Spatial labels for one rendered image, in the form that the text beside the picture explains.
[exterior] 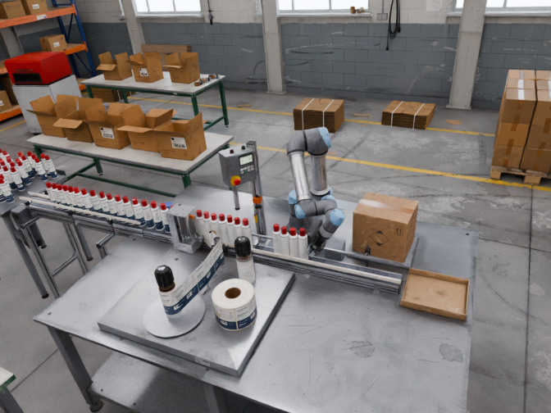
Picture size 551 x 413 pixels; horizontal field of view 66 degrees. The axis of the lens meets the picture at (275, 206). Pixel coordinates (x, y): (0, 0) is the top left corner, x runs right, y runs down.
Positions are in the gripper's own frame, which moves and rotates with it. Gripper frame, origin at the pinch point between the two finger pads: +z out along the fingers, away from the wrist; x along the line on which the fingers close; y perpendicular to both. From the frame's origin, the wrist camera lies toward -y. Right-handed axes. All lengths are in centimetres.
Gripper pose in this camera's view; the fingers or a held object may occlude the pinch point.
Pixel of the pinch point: (309, 252)
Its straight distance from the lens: 239.0
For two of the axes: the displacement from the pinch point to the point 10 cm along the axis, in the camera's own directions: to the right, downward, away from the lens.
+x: 8.3, 5.5, -0.6
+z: -3.9, 6.6, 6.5
